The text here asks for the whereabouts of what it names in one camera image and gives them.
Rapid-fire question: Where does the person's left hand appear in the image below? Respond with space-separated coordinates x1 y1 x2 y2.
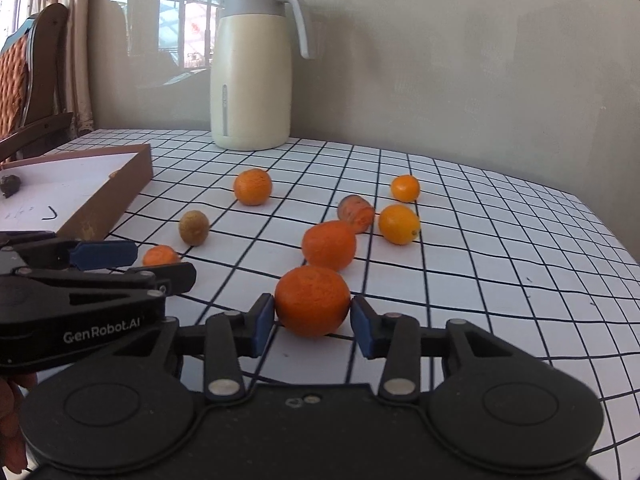
0 372 38 473

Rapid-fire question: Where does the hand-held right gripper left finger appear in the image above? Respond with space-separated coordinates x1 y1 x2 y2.
107 292 277 402

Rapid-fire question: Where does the small smooth orange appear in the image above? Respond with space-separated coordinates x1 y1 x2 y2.
378 204 421 246
390 174 421 204

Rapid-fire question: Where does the cream thermos jug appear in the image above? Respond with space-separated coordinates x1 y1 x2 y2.
210 0 317 151

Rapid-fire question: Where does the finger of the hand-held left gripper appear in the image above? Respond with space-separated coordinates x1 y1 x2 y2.
0 261 197 330
0 231 139 276

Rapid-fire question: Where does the reddish wrinkled orange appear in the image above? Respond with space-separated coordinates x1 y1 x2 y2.
337 194 376 234

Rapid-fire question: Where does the window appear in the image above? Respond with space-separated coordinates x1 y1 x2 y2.
0 0 36 48

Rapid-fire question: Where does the wooden chair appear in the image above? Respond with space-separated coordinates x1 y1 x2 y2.
0 2 75 161

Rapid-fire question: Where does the brown kiwi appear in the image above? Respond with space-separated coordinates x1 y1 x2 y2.
178 210 210 247

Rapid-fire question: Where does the large rough mandarin orange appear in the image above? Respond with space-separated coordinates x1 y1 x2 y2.
274 265 351 338

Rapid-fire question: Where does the small mandarin orange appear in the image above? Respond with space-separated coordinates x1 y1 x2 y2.
142 245 181 267

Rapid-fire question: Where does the brown cardboard box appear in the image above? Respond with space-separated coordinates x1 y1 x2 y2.
0 143 154 243

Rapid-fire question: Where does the beige curtain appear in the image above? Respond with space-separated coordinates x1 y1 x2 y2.
20 0 118 136

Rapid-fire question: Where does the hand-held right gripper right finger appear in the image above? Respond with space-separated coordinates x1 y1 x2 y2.
349 295 551 404

